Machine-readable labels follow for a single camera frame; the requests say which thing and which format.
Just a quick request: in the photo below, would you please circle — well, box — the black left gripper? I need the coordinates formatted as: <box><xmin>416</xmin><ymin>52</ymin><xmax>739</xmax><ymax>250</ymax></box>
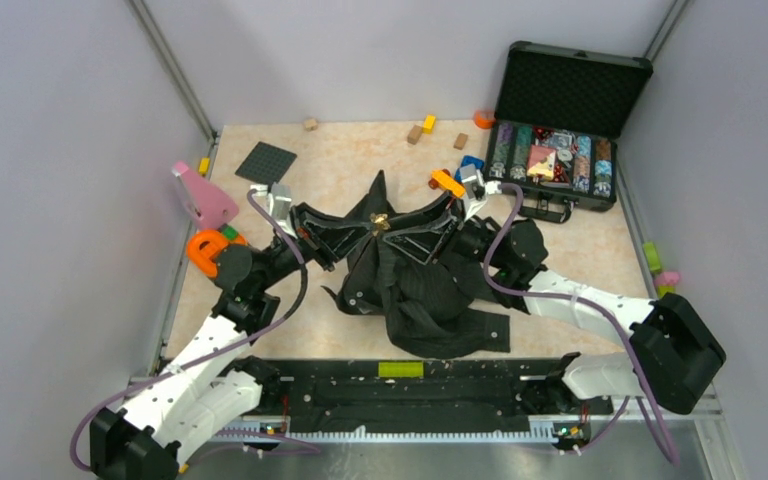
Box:
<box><xmin>255</xmin><ymin>201</ymin><xmax>376</xmax><ymax>291</ymax></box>

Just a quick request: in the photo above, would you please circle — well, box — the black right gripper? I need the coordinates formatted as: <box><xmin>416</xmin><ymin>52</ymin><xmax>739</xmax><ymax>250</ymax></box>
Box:
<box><xmin>383</xmin><ymin>191</ymin><xmax>508</xmax><ymax>270</ymax></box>

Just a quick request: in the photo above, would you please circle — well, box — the dark pinstriped garment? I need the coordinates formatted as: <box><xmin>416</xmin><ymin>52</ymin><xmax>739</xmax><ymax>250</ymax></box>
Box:
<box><xmin>328</xmin><ymin>173</ymin><xmax>511</xmax><ymax>359</ymax></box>

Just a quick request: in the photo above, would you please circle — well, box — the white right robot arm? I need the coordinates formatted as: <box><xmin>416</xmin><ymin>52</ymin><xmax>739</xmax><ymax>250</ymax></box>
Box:
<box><xmin>371</xmin><ymin>196</ymin><xmax>726</xmax><ymax>414</ymax></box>

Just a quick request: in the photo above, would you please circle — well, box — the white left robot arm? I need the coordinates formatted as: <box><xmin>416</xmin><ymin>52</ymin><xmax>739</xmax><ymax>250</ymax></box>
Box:
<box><xmin>84</xmin><ymin>198</ymin><xmax>395</xmax><ymax>479</ymax></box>

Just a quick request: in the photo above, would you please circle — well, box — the yellow toy brick car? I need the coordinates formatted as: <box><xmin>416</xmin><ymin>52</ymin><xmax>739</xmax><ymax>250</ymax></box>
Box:
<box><xmin>428</xmin><ymin>169</ymin><xmax>466</xmax><ymax>198</ymax></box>

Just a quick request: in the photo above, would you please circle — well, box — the blue toy brick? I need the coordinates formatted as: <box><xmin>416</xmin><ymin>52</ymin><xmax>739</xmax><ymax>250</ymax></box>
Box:
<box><xmin>459</xmin><ymin>155</ymin><xmax>485</xmax><ymax>171</ymax></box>

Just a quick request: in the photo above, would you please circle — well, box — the grey square baseplate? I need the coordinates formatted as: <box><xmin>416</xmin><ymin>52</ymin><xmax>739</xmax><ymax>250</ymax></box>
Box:
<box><xmin>235</xmin><ymin>141</ymin><xmax>297</xmax><ymax>188</ymax></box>

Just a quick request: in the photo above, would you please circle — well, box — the wooden block centre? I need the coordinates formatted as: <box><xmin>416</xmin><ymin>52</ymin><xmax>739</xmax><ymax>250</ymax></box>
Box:
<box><xmin>406</xmin><ymin>125</ymin><xmax>423</xmax><ymax>145</ymax></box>

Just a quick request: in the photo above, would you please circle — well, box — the small wooden block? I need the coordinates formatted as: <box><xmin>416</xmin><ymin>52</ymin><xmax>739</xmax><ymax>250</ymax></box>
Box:
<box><xmin>453</xmin><ymin>133</ymin><xmax>469</xmax><ymax>150</ymax></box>

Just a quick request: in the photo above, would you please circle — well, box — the yellow cube block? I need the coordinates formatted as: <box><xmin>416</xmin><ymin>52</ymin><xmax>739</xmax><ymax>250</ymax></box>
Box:
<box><xmin>421</xmin><ymin>114</ymin><xmax>437</xmax><ymax>135</ymax></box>

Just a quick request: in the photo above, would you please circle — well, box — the pink toy ramp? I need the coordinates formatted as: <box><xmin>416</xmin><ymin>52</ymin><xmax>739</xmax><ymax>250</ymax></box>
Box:
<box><xmin>171</xmin><ymin>162</ymin><xmax>239</xmax><ymax>230</ymax></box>

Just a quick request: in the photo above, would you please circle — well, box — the orange cylinder cup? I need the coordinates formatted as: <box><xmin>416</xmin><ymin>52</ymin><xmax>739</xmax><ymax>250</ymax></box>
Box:
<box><xmin>473</xmin><ymin>110</ymin><xmax>496</xmax><ymax>130</ymax></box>

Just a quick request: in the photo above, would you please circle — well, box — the orange curved toy track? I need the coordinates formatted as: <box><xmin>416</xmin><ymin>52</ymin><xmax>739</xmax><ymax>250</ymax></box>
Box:
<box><xmin>185</xmin><ymin>229</ymin><xmax>248</xmax><ymax>279</ymax></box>

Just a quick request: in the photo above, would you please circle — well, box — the green flat brick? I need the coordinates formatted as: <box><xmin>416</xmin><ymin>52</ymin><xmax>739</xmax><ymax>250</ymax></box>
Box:
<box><xmin>377</xmin><ymin>361</ymin><xmax>425</xmax><ymax>379</ymax></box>

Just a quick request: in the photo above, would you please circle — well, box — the small yellow brick left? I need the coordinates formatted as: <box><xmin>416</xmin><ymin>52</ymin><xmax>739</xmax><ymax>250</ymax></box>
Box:
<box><xmin>198</xmin><ymin>157</ymin><xmax>211</xmax><ymax>177</ymax></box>

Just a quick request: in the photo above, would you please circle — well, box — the black poker chip case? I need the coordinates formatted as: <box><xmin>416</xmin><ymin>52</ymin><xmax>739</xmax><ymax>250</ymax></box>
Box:
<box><xmin>483</xmin><ymin>41</ymin><xmax>654</xmax><ymax>224</ymax></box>

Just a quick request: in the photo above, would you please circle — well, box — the pink and green toy pile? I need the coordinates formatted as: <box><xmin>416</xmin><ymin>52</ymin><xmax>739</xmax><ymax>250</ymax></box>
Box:
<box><xmin>641</xmin><ymin>242</ymin><xmax>681</xmax><ymax>298</ymax></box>

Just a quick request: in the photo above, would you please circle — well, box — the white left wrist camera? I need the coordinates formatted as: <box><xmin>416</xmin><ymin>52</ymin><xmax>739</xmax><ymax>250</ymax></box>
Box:
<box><xmin>249</xmin><ymin>183</ymin><xmax>296</xmax><ymax>237</ymax></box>

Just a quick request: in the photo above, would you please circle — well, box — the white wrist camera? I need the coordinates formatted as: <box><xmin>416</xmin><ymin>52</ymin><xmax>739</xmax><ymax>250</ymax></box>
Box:
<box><xmin>249</xmin><ymin>183</ymin><xmax>296</xmax><ymax>237</ymax></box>
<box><xmin>458</xmin><ymin>164</ymin><xmax>501</xmax><ymax>219</ymax></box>

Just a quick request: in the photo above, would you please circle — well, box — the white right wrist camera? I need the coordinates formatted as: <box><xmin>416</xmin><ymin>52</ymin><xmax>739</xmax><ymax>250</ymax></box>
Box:
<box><xmin>458</xmin><ymin>164</ymin><xmax>501</xmax><ymax>219</ymax></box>

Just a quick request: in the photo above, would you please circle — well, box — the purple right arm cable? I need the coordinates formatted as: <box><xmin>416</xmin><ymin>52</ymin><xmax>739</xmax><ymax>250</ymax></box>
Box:
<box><xmin>481</xmin><ymin>182</ymin><xmax>682</xmax><ymax>468</ymax></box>

